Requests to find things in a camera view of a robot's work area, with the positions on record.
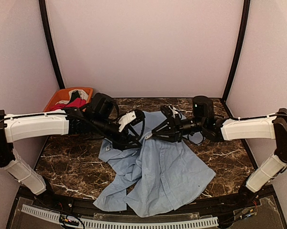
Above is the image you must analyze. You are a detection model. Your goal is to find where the black frame pole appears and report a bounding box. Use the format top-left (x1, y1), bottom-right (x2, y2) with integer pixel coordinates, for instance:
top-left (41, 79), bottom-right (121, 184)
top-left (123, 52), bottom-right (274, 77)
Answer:
top-left (222, 0), bottom-right (251, 103)
top-left (39, 0), bottom-right (65, 89)

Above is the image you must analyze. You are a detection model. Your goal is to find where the white perforated cable tray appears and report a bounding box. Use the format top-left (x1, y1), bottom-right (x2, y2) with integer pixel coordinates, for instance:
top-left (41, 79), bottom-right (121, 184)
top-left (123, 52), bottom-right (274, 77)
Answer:
top-left (21, 204), bottom-right (219, 229)

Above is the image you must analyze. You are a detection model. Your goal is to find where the orange plastic basket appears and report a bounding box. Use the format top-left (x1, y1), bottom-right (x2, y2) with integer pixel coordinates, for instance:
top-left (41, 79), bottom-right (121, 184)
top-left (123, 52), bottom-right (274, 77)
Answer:
top-left (43, 87), bottom-right (93, 112)

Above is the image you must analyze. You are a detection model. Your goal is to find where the black left frame pole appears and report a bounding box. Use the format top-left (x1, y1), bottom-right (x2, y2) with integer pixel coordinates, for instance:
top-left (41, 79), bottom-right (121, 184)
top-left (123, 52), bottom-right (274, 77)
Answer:
top-left (39, 0), bottom-right (65, 89)

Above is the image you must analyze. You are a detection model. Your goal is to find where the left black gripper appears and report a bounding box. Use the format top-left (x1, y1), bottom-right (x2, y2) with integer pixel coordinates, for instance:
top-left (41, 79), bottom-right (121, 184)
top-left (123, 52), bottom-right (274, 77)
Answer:
top-left (92, 115), bottom-right (143, 150)

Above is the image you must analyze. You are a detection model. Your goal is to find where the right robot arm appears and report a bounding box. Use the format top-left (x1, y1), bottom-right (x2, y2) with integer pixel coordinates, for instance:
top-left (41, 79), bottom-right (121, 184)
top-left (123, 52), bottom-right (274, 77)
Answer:
top-left (152, 96), bottom-right (287, 207)

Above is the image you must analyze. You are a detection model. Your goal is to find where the white cloth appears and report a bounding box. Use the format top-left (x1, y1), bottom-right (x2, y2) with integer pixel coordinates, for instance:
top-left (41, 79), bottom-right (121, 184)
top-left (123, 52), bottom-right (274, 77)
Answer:
top-left (69, 89), bottom-right (89, 100)

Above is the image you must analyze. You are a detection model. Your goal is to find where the red cloth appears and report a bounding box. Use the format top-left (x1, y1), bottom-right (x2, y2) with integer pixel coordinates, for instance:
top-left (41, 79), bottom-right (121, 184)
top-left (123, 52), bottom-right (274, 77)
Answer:
top-left (50, 98), bottom-right (86, 111)

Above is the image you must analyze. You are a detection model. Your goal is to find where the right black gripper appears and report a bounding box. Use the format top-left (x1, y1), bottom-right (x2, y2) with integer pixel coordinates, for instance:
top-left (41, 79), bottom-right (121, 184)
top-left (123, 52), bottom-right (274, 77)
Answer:
top-left (152, 113), bottom-right (205, 142)

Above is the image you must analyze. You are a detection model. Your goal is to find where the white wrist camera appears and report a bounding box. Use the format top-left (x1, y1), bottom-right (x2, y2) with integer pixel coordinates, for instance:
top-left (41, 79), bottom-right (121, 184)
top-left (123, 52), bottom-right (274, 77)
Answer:
top-left (169, 105), bottom-right (182, 119)
top-left (118, 111), bottom-right (136, 132)

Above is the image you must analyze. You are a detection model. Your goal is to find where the light blue shirt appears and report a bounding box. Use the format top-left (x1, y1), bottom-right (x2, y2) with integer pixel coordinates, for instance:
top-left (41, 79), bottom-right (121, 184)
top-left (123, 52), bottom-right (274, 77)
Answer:
top-left (93, 112), bottom-right (216, 218)

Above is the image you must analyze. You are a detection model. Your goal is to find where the dark green cloth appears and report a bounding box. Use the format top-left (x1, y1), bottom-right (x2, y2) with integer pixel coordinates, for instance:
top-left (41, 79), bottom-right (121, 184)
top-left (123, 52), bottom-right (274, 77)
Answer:
top-left (69, 90), bottom-right (81, 103)

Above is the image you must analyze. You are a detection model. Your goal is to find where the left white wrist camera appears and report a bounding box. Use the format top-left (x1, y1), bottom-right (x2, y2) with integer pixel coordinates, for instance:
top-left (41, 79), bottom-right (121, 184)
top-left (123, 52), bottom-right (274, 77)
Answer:
top-left (118, 111), bottom-right (136, 132)

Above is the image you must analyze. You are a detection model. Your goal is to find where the black right frame pole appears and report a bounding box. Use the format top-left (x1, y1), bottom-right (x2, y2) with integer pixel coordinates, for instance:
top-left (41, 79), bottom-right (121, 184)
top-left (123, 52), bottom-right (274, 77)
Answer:
top-left (222, 0), bottom-right (251, 103)

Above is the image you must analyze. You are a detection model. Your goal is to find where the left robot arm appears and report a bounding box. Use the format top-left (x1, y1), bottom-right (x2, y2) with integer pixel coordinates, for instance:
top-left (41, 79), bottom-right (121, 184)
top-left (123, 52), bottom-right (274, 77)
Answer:
top-left (0, 93), bottom-right (145, 208)

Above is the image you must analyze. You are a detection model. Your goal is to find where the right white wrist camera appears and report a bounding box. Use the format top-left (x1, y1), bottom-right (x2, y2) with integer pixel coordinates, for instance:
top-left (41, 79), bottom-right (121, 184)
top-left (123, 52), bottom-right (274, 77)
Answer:
top-left (169, 105), bottom-right (182, 119)

